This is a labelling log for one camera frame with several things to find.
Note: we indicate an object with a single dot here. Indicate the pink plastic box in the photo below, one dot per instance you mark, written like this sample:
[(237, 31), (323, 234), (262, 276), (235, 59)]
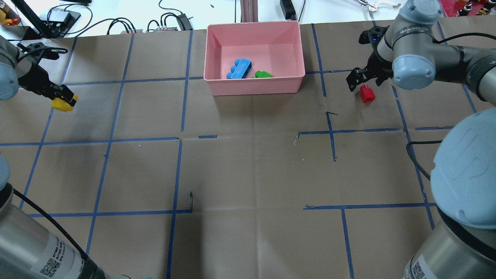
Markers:
[(275, 47)]

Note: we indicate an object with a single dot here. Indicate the red toy block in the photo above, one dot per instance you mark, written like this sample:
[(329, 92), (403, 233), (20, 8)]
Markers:
[(367, 94)]

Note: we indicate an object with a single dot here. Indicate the red parts tray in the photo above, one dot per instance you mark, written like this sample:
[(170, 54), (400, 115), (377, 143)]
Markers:
[(452, 7)]

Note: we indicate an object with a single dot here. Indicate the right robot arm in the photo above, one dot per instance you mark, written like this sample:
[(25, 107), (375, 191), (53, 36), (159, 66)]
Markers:
[(447, 93)]

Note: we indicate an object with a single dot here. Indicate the aluminium frame post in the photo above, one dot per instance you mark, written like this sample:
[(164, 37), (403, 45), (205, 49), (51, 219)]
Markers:
[(249, 11)]

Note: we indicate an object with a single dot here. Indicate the green toy block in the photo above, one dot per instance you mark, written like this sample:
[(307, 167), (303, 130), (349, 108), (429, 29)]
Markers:
[(262, 74)]

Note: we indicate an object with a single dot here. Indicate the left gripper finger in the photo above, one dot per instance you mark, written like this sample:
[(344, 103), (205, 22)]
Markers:
[(64, 93)]

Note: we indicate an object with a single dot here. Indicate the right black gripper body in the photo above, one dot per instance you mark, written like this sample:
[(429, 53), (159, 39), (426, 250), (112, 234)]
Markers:
[(376, 64)]

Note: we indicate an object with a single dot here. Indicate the blue toy block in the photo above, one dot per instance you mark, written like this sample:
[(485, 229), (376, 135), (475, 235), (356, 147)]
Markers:
[(240, 69)]

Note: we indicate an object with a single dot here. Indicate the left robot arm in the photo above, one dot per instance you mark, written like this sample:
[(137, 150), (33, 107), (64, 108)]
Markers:
[(98, 164)]

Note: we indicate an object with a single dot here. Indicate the black power adapter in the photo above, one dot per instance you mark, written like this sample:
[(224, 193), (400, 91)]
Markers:
[(288, 9)]

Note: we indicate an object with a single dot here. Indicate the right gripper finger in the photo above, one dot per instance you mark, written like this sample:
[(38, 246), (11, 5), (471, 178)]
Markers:
[(356, 77), (380, 80)]

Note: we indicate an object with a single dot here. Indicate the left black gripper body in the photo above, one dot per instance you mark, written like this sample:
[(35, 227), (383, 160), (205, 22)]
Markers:
[(28, 77)]

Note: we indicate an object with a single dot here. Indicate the yellow toy block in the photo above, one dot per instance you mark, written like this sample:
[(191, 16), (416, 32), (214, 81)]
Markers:
[(59, 104)]

